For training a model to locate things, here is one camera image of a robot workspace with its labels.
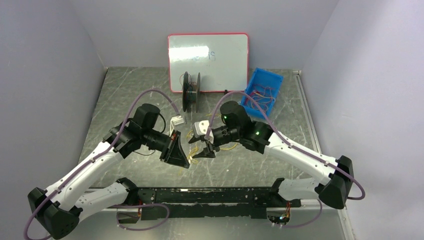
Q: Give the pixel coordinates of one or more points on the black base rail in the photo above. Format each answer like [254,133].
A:
[162,202]

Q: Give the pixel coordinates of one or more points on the black perforated cable spool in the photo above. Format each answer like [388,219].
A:
[191,92]

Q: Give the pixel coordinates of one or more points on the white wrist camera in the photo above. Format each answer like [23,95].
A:
[176,121]
[201,129]

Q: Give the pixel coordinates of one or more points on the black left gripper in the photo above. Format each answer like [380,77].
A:
[170,145]

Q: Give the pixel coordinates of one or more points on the aluminium frame rail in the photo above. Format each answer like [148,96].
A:
[312,131]

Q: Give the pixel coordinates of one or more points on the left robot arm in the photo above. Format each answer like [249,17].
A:
[63,205]

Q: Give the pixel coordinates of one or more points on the red framed whiteboard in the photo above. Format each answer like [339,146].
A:
[220,60]

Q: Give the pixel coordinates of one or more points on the blue plastic bin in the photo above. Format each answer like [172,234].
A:
[263,87]

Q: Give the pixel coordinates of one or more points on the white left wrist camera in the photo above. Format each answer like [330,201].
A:
[176,121]

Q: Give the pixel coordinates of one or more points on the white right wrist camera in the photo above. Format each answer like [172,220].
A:
[201,129]

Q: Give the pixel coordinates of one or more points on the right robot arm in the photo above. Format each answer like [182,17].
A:
[330,178]

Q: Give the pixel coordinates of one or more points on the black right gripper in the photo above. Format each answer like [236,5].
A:
[211,145]

